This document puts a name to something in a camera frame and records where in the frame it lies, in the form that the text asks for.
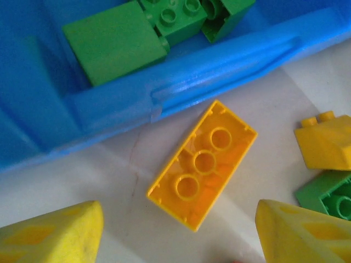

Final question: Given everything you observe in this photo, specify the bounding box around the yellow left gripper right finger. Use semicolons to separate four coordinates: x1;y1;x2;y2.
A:
256;199;351;263

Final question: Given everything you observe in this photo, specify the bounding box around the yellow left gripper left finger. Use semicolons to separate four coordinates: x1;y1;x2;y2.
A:
0;200;104;263

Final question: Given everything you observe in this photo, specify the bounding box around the green smooth lego brick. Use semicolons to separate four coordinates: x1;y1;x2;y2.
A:
62;1;168;87

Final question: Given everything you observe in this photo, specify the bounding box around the small green lego brick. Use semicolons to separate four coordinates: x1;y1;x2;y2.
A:
200;0;257;43

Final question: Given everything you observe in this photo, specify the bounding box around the green studded lego brick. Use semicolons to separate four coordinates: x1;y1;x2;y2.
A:
138;0;208;47

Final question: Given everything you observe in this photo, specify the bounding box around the green sloped lego brick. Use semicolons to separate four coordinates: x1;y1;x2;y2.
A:
295;169;351;222

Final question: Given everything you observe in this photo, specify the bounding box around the yellow sloped lego brick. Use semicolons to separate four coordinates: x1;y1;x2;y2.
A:
294;111;351;171

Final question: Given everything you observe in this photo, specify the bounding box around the orange-yellow long lego brick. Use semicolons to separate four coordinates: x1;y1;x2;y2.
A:
146;100;258;233

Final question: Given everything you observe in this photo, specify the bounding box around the blue plastic storage bin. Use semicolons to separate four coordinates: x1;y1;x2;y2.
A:
24;0;351;132
0;0;162;172

